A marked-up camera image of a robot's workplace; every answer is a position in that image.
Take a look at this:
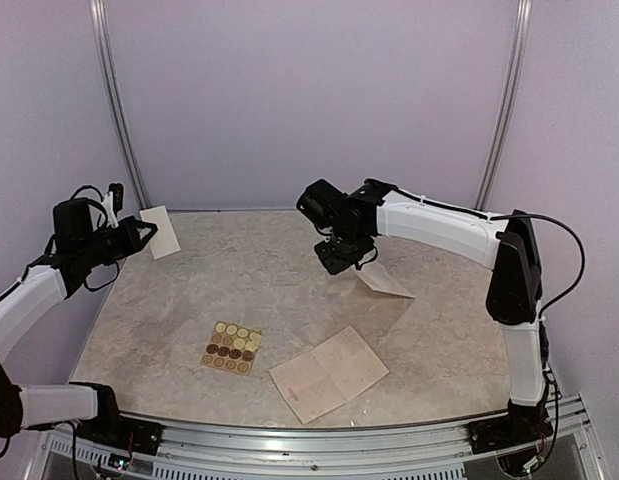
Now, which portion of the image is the round seal sticker sheet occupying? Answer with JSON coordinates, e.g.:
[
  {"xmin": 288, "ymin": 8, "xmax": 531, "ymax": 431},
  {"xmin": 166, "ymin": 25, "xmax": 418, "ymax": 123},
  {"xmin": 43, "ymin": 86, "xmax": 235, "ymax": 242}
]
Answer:
[{"xmin": 200, "ymin": 322, "xmax": 262, "ymax": 376}]

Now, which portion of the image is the right aluminium corner post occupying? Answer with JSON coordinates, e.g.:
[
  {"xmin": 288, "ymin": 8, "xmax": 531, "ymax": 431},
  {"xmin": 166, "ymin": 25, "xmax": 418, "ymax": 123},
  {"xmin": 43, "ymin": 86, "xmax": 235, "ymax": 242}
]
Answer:
[{"xmin": 475, "ymin": 0, "xmax": 533, "ymax": 210}]

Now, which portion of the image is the front aluminium rail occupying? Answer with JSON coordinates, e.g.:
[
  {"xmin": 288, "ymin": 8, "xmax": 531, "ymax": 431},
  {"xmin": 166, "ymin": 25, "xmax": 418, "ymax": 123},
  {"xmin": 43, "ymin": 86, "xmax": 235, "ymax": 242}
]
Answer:
[{"xmin": 36, "ymin": 409, "xmax": 605, "ymax": 480}]

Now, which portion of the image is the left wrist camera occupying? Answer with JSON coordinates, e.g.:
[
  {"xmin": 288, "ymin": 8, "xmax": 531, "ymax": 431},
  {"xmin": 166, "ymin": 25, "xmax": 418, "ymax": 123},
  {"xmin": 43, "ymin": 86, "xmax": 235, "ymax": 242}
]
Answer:
[{"xmin": 101, "ymin": 183, "xmax": 124, "ymax": 228}]

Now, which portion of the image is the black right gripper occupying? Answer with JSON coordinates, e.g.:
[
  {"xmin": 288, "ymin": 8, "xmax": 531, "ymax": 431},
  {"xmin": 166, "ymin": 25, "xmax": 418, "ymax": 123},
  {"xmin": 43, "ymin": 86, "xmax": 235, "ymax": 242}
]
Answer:
[{"xmin": 315, "ymin": 225, "xmax": 375, "ymax": 274}]

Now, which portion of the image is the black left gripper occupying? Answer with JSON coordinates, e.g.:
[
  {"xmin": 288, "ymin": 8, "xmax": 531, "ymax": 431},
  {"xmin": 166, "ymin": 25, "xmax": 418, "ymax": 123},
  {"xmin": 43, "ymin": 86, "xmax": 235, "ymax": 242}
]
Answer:
[{"xmin": 78, "ymin": 215, "xmax": 157, "ymax": 267}]

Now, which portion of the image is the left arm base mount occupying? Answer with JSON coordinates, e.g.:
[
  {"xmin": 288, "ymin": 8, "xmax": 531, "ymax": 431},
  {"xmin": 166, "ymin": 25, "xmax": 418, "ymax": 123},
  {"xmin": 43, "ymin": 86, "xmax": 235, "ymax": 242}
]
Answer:
[{"xmin": 71, "ymin": 382, "xmax": 164, "ymax": 456}]

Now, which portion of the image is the aluminium corner post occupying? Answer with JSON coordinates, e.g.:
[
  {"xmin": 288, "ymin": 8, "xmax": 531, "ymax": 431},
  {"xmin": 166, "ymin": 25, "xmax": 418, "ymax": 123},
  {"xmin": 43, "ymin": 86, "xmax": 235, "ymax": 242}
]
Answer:
[
  {"xmin": 89, "ymin": 0, "xmax": 150, "ymax": 210},
  {"xmin": 475, "ymin": 0, "xmax": 533, "ymax": 210}
]

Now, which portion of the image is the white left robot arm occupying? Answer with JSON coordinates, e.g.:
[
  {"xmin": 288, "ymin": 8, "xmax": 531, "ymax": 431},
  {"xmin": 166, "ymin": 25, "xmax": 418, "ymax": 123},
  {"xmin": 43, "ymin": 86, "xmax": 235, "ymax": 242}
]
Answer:
[{"xmin": 0, "ymin": 184, "xmax": 159, "ymax": 445}]

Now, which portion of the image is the black right camera cable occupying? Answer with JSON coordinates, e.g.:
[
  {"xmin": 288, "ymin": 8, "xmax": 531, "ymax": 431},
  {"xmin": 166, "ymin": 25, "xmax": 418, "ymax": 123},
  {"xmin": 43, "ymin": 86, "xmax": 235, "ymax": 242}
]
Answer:
[{"xmin": 488, "ymin": 212, "xmax": 586, "ymax": 316}]

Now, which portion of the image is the cream paper envelope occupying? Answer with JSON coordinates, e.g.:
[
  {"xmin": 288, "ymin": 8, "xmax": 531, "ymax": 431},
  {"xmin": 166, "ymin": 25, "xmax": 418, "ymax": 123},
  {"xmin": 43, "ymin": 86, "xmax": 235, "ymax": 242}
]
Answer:
[{"xmin": 355, "ymin": 262, "xmax": 415, "ymax": 299}]

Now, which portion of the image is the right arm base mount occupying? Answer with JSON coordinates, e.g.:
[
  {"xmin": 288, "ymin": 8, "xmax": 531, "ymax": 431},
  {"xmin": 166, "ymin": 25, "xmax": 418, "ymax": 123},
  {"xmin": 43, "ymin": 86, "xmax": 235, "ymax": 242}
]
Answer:
[{"xmin": 467, "ymin": 396, "xmax": 553, "ymax": 455}]

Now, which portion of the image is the left aluminium corner post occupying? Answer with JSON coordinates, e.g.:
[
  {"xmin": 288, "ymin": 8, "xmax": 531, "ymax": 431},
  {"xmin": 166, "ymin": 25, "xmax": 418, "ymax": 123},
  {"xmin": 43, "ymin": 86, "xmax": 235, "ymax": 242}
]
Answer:
[{"xmin": 89, "ymin": 0, "xmax": 150, "ymax": 210}]

